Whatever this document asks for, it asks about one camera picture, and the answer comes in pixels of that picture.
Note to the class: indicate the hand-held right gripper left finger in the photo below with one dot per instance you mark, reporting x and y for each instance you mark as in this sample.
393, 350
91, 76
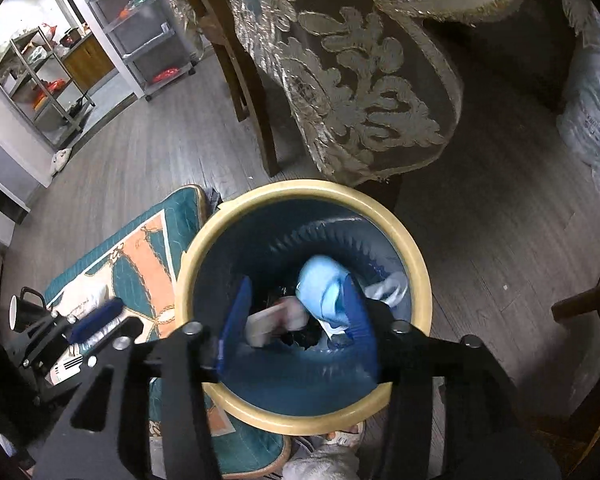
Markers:
235, 320

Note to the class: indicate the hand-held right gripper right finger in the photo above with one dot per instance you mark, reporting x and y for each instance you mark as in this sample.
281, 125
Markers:
360, 330

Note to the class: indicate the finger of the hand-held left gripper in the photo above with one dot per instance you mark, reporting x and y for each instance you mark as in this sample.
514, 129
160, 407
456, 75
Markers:
95, 322

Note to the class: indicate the white medicine box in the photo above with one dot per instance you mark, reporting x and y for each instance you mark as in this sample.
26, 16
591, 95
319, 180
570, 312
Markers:
275, 320

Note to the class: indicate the light blue wrapper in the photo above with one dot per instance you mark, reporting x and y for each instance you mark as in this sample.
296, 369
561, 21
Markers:
320, 285

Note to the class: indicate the yellow rimmed trash bin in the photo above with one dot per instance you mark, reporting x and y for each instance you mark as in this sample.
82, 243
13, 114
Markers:
300, 190

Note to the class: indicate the black mug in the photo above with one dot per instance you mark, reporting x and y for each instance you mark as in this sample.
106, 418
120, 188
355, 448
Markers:
20, 310

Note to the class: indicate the teal printed mat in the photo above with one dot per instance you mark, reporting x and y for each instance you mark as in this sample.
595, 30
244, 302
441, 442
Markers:
135, 270

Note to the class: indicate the white patterned shoe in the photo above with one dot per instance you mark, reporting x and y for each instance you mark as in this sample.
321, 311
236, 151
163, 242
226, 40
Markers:
345, 437

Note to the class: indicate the grey cloth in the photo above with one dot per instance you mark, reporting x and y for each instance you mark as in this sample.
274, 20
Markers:
320, 465

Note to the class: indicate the white slipper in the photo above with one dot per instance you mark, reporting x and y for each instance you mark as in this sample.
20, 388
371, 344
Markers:
60, 159

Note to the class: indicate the black frying pan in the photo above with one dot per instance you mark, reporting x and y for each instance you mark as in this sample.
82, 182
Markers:
77, 105

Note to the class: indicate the dark wooden chair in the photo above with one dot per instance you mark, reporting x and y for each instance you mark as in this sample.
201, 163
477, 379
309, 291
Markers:
580, 307

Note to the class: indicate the metal kitchen rack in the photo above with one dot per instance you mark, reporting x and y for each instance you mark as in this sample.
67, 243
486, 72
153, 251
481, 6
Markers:
55, 105

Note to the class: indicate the wooden dining chair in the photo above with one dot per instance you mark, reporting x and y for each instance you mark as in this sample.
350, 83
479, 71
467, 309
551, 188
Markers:
250, 90

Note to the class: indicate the embroidered teal tablecloth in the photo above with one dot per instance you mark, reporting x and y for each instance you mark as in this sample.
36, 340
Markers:
360, 85

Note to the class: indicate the red packet on cart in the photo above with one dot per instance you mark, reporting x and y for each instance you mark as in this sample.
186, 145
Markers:
167, 75

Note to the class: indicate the wooden kitchen cabinet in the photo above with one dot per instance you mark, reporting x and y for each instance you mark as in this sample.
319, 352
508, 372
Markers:
87, 62

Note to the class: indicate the grey shelf cart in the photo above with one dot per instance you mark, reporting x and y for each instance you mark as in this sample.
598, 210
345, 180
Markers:
145, 45

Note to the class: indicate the clear bag of plastic bottles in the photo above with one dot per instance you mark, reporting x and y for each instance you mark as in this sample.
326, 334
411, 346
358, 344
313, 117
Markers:
590, 105

